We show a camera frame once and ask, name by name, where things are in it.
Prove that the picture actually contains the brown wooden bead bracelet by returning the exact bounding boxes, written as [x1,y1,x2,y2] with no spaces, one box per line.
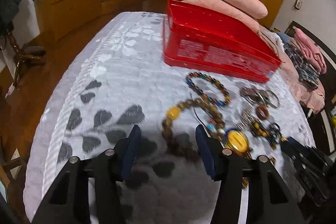
[161,98,227,162]

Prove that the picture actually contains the yellow amber pendant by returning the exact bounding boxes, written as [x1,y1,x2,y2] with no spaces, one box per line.
[224,128,252,159]

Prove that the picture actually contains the wooden sideboard cabinet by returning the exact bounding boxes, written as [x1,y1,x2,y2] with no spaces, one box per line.
[33,0,143,40]

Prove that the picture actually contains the grey leaf-pattern bedspread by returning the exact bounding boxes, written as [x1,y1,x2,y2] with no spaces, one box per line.
[23,12,313,223]

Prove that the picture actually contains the plaid folded clothes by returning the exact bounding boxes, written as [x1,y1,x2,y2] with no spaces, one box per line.
[284,43,319,90]

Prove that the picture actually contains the pink folded clothes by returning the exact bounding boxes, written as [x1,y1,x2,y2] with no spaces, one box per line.
[294,28,327,75]

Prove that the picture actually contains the silver ornate charm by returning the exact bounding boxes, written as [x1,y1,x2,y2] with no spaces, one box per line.
[234,107,255,131]

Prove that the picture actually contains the red metal tin box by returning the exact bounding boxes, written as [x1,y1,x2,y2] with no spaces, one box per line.
[162,0,281,84]

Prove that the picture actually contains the silver metal watch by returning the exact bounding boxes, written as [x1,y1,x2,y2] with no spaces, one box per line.
[240,87,265,105]

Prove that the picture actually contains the lower pink pillow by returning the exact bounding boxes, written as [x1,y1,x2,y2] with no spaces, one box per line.
[183,0,260,33]

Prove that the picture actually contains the brown wooden ring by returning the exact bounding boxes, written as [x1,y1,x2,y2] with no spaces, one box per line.
[255,104,269,120]

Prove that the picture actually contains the wall switch panel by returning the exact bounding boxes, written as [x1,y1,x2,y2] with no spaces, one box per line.
[293,0,302,10]

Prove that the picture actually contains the pink quilt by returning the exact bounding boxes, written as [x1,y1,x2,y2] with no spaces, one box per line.
[257,25,325,114]

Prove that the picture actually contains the wooden coat stand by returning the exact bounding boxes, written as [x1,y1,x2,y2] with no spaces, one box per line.
[5,31,46,87]

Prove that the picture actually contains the colourful bead bracelet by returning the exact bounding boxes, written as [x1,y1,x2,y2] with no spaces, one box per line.
[185,71,232,108]

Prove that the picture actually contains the dark bead necklace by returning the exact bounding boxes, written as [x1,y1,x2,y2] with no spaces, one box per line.
[249,120,288,150]

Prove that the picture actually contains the silver bangle ring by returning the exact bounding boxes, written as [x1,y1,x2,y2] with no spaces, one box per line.
[258,89,281,109]

